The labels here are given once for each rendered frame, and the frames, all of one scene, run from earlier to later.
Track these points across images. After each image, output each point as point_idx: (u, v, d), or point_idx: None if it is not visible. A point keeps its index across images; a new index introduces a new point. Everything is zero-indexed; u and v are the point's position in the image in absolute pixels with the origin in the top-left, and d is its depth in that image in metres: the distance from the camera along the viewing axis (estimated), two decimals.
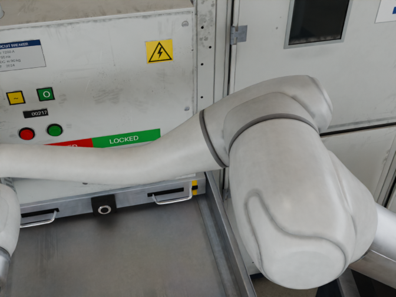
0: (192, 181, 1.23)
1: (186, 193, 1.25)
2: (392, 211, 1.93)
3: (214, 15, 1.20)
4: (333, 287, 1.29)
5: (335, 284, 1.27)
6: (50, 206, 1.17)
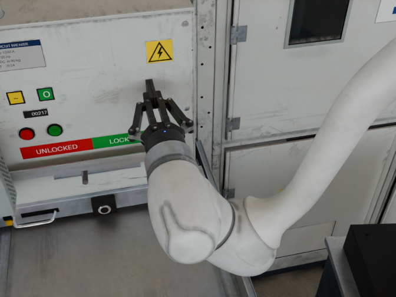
0: None
1: None
2: (392, 211, 1.93)
3: (214, 15, 1.20)
4: (333, 287, 1.29)
5: (335, 284, 1.27)
6: (50, 206, 1.17)
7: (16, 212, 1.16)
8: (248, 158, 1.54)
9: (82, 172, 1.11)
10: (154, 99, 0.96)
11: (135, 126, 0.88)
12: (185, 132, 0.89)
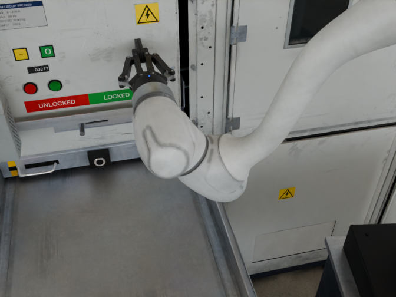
0: None
1: None
2: (392, 211, 1.93)
3: (214, 15, 1.20)
4: (333, 287, 1.29)
5: (335, 284, 1.27)
6: (52, 158, 1.31)
7: (20, 163, 1.29)
8: None
9: (79, 125, 1.24)
10: (142, 54, 1.09)
11: (124, 75, 1.02)
12: (167, 79, 1.03)
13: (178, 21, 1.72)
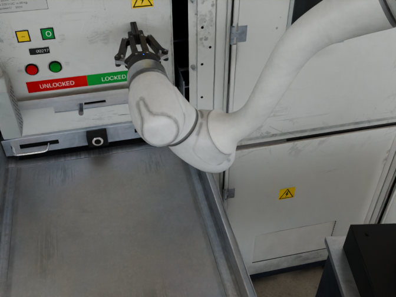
0: None
1: None
2: (392, 211, 1.93)
3: (214, 15, 1.20)
4: (333, 287, 1.29)
5: (335, 284, 1.27)
6: (52, 138, 1.37)
7: (16, 143, 1.35)
8: (248, 158, 1.54)
9: (78, 106, 1.31)
10: (137, 36, 1.16)
11: (120, 54, 1.09)
12: (161, 58, 1.09)
13: (178, 21, 1.72)
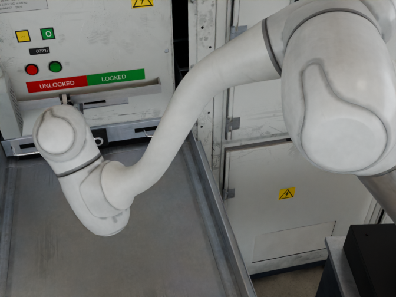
0: None
1: None
2: None
3: (214, 15, 1.20)
4: (333, 287, 1.29)
5: (335, 284, 1.27)
6: None
7: (16, 143, 1.35)
8: (248, 158, 1.54)
9: (78, 106, 1.31)
10: None
11: (70, 99, 1.14)
12: None
13: (178, 21, 1.72)
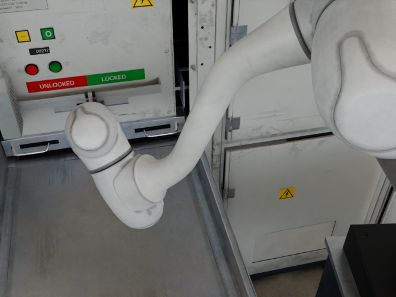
0: None
1: (172, 129, 1.45)
2: (392, 211, 1.93)
3: (214, 15, 1.20)
4: (333, 287, 1.29)
5: (335, 284, 1.27)
6: (52, 138, 1.37)
7: (16, 143, 1.35)
8: (248, 158, 1.54)
9: (100, 103, 1.32)
10: None
11: (95, 96, 1.15)
12: None
13: (178, 21, 1.72)
